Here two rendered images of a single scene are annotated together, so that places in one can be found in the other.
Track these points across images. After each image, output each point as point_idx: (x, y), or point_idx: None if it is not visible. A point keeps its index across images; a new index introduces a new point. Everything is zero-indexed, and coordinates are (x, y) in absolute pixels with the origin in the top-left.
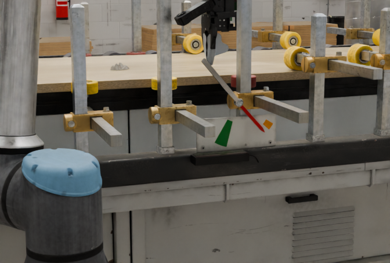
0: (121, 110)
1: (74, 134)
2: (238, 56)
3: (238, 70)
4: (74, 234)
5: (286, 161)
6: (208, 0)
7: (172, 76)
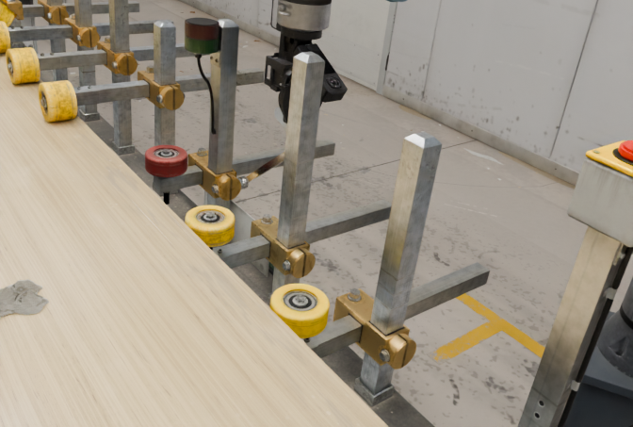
0: None
1: (385, 365)
2: (227, 121)
3: (225, 141)
4: None
5: None
6: (318, 47)
7: (157, 216)
